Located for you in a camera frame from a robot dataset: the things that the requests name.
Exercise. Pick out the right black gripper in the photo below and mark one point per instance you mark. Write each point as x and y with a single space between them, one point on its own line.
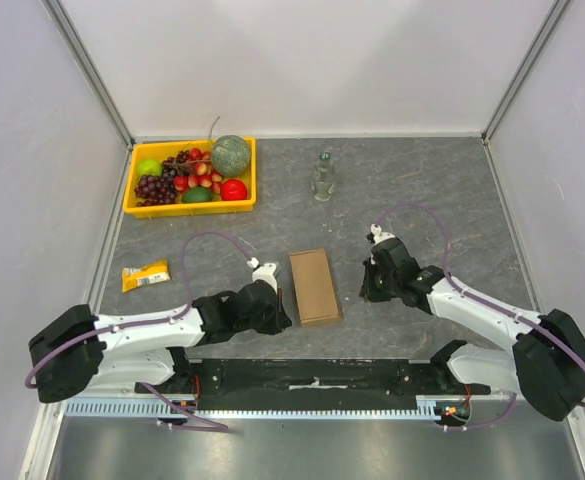
372 279

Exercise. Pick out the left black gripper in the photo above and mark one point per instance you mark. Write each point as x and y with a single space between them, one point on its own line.
280 319

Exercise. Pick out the brown cardboard box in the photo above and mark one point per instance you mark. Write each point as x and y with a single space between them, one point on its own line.
314 288

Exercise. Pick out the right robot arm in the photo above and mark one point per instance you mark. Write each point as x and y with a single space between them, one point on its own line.
540 357

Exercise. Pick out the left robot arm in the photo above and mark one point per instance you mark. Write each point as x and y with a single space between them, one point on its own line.
81 350

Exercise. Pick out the clear glass bottle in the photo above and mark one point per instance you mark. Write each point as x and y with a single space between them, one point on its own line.
323 177

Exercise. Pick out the red tomato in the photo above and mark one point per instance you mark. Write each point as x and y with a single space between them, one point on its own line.
233 190

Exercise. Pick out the green avocado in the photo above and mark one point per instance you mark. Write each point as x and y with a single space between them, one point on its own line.
197 195

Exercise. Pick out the yellow snack packet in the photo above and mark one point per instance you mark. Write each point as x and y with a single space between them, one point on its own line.
133 278

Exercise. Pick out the red cherry bunch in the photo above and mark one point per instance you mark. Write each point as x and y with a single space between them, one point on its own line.
192 168

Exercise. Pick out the green netted melon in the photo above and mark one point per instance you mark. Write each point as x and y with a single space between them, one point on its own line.
231 155

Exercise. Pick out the dark purple grape bunch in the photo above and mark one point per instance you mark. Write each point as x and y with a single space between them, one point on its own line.
152 190

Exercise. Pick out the green apple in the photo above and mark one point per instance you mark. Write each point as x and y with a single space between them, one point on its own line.
149 167

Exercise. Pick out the yellow plastic bin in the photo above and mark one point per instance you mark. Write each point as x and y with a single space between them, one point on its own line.
160 152

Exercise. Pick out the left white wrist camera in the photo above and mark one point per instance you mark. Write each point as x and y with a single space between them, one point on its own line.
265 272

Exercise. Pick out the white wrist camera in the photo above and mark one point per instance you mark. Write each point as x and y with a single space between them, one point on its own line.
377 235
265 272

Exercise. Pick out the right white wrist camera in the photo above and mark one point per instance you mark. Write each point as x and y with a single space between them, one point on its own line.
377 235

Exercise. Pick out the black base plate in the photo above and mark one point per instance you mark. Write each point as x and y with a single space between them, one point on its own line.
314 384

